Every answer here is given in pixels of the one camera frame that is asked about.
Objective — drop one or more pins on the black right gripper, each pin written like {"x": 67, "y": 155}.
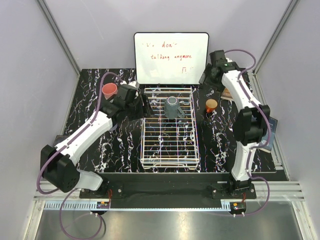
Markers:
{"x": 208, "y": 71}

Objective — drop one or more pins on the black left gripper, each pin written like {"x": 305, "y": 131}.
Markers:
{"x": 146, "y": 110}

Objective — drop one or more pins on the grey faceted mug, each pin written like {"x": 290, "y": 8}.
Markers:
{"x": 172, "y": 108}

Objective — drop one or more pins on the orange ceramic mug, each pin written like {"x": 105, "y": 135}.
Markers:
{"x": 211, "y": 105}

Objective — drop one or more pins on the pink plastic cup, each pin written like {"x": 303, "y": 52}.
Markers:
{"x": 109, "y": 90}

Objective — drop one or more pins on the lilac plastic cup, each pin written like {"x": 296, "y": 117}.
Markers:
{"x": 114, "y": 128}

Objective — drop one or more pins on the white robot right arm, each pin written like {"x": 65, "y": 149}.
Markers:
{"x": 251, "y": 123}

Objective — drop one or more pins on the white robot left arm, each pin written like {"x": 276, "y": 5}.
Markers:
{"x": 58, "y": 164}

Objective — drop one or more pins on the orange cover book back right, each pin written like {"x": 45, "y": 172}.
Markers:
{"x": 226, "y": 95}

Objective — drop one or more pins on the white whiteboard with red writing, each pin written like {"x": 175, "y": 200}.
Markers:
{"x": 170, "y": 58}

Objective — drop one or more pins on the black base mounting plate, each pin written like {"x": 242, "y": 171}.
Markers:
{"x": 215, "y": 185}

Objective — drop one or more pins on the orange dark book left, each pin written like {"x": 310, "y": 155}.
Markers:
{"x": 59, "y": 139}

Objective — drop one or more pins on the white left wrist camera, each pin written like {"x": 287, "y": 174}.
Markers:
{"x": 134, "y": 88}

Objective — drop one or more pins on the white wire dish rack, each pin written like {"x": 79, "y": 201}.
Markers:
{"x": 169, "y": 143}

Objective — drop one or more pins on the aluminium frame post right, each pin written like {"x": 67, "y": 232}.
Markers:
{"x": 276, "y": 34}

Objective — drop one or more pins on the aluminium frame post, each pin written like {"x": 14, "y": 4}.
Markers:
{"x": 58, "y": 35}
{"x": 276, "y": 34}

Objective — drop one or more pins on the aluminium frame post left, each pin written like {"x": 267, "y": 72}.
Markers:
{"x": 58, "y": 35}

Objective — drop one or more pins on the grey slotted cable duct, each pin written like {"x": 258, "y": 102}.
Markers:
{"x": 117, "y": 205}

